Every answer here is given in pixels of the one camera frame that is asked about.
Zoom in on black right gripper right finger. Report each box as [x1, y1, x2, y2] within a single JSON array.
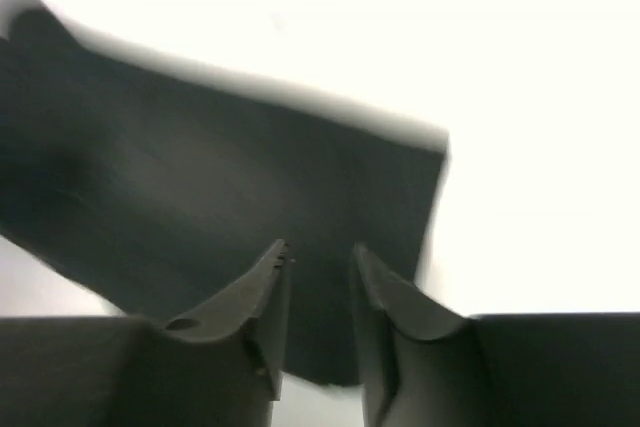
[[350, 244, 475, 422]]

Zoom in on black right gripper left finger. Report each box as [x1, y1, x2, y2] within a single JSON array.
[[164, 239, 290, 401]]

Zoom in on black trousers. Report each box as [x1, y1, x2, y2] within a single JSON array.
[[1, 8, 448, 386]]

